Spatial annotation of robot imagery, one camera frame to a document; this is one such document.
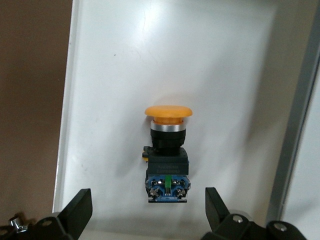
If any brown table cover sheet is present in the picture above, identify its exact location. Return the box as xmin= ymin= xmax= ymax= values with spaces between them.
xmin=0 ymin=0 xmax=73 ymax=226

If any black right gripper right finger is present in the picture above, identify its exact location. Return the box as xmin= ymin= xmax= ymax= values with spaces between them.
xmin=201 ymin=186 xmax=311 ymax=240

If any yellow mushroom push button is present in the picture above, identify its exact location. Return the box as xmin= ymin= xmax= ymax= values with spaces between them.
xmin=141 ymin=104 xmax=195 ymax=204

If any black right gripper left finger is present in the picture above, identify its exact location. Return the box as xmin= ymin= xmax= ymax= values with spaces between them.
xmin=0 ymin=188 xmax=94 ymax=240

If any white cabinet drawer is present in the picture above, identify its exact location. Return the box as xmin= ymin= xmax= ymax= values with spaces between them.
xmin=51 ymin=0 xmax=315 ymax=240

